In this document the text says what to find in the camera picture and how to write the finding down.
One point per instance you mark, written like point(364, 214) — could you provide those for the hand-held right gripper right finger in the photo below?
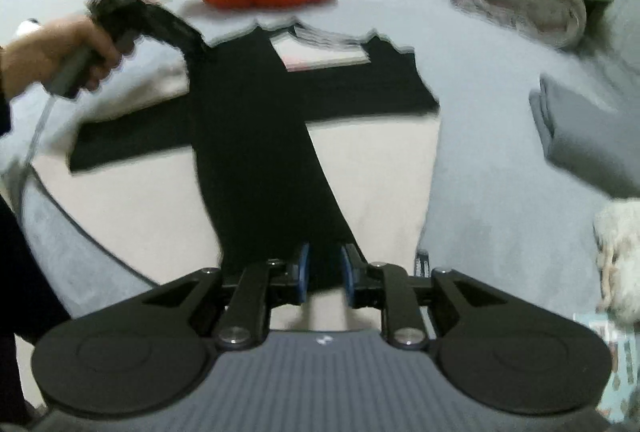
point(346, 279)

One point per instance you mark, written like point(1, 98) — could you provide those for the person's left forearm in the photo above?
point(5, 112)

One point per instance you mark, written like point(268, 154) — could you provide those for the grey folded cloth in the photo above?
point(590, 137)

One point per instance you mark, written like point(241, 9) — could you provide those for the person's left hand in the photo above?
point(55, 50)

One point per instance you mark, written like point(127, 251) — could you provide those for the person's dark clothing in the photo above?
point(20, 312)

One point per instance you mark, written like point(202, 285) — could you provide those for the cream shirt with black sleeves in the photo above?
point(250, 137)

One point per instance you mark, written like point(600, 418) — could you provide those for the white fluffy plush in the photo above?
point(620, 257)

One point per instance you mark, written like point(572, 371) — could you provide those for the teal printed cloth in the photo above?
point(622, 362)

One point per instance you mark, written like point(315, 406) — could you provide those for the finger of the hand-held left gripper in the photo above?
point(180, 32)

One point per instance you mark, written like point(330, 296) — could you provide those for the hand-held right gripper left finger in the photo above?
point(302, 274)

